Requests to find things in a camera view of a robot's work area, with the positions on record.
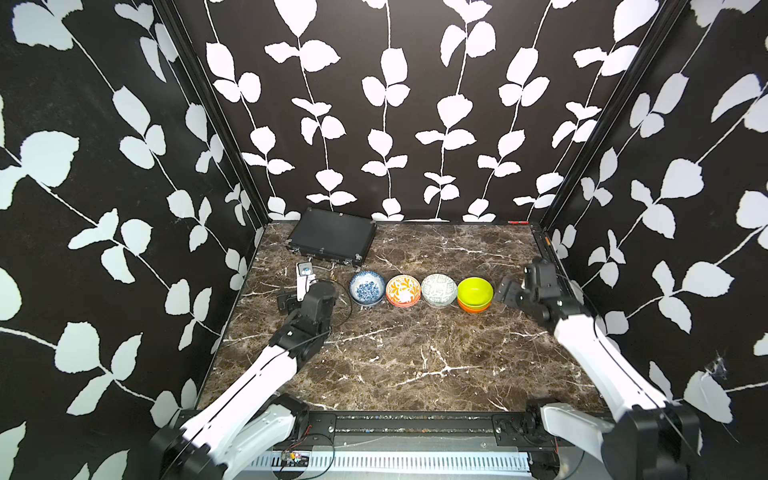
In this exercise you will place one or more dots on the black front mounting rail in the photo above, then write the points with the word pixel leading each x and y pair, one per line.
pixel 508 429

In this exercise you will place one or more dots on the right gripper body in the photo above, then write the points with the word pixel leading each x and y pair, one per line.
pixel 516 296

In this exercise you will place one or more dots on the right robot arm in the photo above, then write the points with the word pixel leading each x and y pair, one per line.
pixel 648 436

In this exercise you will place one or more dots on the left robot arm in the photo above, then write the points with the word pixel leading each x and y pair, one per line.
pixel 248 418

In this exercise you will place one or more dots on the orange plastic bowl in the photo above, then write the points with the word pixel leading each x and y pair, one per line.
pixel 474 308

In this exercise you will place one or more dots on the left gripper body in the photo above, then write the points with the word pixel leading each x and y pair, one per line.
pixel 288 302

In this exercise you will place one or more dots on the lime green bowl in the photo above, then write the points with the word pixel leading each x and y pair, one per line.
pixel 475 292

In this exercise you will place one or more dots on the black hard carrying case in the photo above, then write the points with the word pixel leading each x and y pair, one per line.
pixel 332 236

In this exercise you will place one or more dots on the white perforated cable tray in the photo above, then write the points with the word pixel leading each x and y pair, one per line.
pixel 508 464

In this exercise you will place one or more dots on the blue floral bowl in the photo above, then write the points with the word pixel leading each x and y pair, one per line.
pixel 367 288

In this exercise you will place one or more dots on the orange leaf patterned bowl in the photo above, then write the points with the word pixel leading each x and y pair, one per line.
pixel 403 291

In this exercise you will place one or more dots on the small circuit board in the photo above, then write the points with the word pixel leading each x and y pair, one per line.
pixel 293 459

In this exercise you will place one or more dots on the pale green patterned bowl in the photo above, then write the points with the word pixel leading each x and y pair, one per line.
pixel 439 290

